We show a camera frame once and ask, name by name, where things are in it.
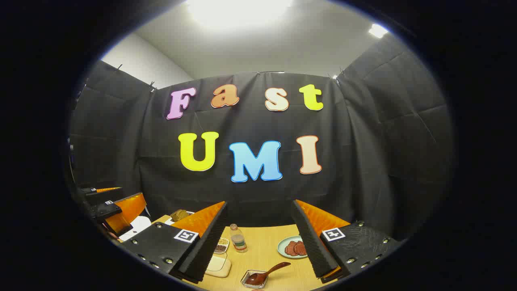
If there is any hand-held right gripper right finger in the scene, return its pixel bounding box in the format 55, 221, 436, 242
291, 199, 401, 283

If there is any white rice cooker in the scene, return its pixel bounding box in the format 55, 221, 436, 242
120, 215, 152, 242

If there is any clear plastic bottle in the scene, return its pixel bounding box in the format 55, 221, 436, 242
229, 224, 248, 253

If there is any large ceiling light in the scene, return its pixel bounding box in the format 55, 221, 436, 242
184, 0, 295, 29

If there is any small ceiling light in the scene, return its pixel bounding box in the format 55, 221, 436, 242
368, 23, 389, 39

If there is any white toaster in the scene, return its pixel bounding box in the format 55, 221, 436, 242
164, 211, 195, 225

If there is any pale green plate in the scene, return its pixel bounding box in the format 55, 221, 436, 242
277, 236, 309, 259

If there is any cream rice tray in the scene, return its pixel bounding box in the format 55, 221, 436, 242
204, 253, 232, 278

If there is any brown wooden spoon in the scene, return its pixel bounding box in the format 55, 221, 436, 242
246, 262, 291, 286

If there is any black backdrop cloth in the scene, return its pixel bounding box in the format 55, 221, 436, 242
69, 34, 457, 243

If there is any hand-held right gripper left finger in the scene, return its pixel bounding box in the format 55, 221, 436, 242
120, 201, 228, 284

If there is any metal wire chopstick holder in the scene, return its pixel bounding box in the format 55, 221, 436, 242
241, 270, 268, 289

